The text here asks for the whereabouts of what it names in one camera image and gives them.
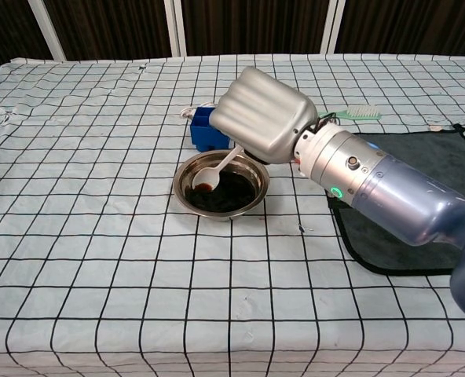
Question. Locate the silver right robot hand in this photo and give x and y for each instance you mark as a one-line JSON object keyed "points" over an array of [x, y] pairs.
{"points": [[264, 114]]}

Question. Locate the white plastic spoon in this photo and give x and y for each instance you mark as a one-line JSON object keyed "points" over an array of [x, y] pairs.
{"points": [[206, 181]]}

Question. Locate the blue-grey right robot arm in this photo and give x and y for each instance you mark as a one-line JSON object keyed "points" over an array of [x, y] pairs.
{"points": [[381, 188]]}

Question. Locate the round metal cup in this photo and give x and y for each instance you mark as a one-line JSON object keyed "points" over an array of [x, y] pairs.
{"points": [[232, 200]]}

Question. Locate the black cloth mat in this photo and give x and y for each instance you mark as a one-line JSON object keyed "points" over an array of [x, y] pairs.
{"points": [[413, 153]]}

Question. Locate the blue four-cell block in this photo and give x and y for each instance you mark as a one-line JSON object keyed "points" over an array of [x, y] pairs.
{"points": [[205, 137]]}

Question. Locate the green plastic brush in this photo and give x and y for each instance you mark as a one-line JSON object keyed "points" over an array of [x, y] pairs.
{"points": [[362, 113]]}

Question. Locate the small white tag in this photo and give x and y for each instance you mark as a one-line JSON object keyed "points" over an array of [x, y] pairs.
{"points": [[435, 128]]}

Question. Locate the white checked tablecloth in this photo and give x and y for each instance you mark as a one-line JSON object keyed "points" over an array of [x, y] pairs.
{"points": [[99, 255]]}

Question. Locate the white partition post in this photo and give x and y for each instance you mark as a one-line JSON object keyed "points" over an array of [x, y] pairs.
{"points": [[175, 27], [332, 27], [48, 31]]}

